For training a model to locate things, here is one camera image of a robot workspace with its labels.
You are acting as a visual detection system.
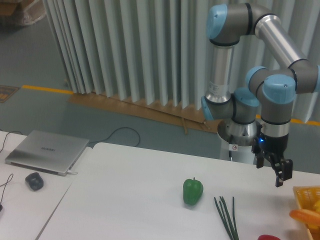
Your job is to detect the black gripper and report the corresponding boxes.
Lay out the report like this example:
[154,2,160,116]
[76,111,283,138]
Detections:
[251,124,293,187]

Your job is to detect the red bell pepper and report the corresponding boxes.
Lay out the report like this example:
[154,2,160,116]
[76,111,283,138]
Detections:
[257,234,280,240]

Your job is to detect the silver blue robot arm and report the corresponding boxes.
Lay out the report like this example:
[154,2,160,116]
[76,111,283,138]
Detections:
[201,2,320,187]

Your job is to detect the yellow woven basket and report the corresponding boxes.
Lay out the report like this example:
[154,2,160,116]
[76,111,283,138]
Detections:
[293,185,320,240]

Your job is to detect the yellow item in basket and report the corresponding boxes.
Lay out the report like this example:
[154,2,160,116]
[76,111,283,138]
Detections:
[312,200,320,214]

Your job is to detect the green chive stalks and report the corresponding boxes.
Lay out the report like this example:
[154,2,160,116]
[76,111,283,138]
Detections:
[213,196,240,240]

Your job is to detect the green bell pepper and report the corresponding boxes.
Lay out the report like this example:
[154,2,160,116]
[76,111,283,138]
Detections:
[182,177,204,206]

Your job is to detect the brown cardboard sheet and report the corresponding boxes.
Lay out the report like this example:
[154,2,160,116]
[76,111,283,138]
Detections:
[68,92,220,134]

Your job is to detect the pale folding partition screen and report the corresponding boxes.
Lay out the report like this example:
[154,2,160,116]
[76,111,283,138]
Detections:
[44,0,320,125]

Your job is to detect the silver laptop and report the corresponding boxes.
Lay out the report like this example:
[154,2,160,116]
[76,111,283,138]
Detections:
[5,130,89,176]

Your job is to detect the black computer mouse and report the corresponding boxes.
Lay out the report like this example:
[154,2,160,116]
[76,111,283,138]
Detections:
[25,172,44,191]

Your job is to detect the cardboard box under plastic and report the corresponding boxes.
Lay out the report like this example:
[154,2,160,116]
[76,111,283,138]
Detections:
[0,0,47,27]

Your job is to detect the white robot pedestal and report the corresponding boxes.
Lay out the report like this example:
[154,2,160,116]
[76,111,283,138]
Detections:
[218,132,255,165]

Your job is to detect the black laptop power cable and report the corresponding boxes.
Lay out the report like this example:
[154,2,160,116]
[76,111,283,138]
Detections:
[88,126,141,147]

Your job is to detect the black thin cable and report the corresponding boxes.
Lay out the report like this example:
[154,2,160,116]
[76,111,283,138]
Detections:
[0,173,14,212]

